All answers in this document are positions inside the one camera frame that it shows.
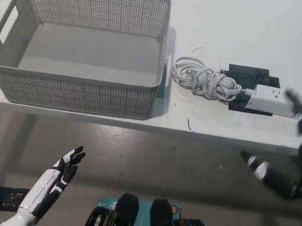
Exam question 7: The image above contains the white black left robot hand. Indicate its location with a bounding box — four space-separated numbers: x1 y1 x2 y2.
17 136 88 224

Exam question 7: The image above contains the white power strip with cord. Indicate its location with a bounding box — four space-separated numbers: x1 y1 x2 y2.
166 54 302 121

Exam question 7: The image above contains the black tape patch on table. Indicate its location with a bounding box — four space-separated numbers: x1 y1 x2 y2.
214 61 285 120

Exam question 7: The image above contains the grey perforated plastic basket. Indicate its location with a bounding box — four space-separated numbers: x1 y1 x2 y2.
0 0 185 129

